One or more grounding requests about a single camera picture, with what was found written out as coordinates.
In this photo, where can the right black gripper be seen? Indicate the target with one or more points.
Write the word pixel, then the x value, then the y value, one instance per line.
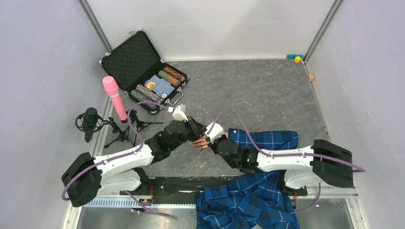
pixel 212 145

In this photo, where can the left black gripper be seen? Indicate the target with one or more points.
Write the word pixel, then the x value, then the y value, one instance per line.
pixel 197 129

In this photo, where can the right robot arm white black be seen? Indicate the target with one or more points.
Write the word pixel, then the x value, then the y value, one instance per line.
pixel 321 162

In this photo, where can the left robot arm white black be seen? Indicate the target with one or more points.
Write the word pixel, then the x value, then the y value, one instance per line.
pixel 91 176

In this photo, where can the mannequin hand with painted nails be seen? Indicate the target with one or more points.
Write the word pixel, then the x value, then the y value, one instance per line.
pixel 202 143

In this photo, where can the black tripod stand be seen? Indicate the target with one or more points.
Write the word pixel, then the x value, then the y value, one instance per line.
pixel 123 133

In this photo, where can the blue plaid shirt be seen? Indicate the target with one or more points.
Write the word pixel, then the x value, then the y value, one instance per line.
pixel 250 200

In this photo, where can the open black poker chip case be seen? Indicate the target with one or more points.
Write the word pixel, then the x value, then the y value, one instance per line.
pixel 139 70

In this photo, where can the pink microphone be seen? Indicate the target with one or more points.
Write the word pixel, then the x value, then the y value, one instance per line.
pixel 112 89

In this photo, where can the black studio microphone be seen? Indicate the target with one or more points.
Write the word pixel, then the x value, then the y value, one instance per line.
pixel 89 123

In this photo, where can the teal block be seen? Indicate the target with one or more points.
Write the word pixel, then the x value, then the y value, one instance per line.
pixel 293 56

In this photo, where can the small tan block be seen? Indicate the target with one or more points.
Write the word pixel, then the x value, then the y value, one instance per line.
pixel 311 77

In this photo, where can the yellow cube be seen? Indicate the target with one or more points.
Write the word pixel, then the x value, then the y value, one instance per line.
pixel 297 59

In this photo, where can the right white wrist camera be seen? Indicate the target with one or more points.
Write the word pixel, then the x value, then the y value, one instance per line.
pixel 213 132

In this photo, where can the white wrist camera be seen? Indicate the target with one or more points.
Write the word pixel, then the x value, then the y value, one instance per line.
pixel 213 132
pixel 179 113

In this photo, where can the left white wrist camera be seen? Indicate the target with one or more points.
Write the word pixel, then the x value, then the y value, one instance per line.
pixel 179 113

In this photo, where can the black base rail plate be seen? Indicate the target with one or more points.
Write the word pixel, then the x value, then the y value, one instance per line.
pixel 177 190

